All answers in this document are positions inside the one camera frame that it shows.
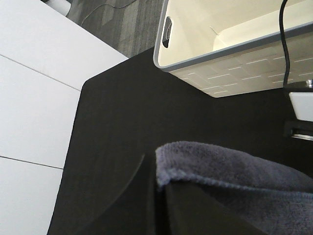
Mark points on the cream white storage basket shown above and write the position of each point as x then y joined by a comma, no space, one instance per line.
222,47

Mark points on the grey microfibre towel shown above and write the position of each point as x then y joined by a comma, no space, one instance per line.
274,198

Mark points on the black felt table mat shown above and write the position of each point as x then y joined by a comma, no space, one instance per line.
132,109

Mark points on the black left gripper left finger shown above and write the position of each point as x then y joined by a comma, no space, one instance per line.
133,212

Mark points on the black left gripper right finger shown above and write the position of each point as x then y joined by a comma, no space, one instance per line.
192,211

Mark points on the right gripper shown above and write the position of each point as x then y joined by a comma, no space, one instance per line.
300,95

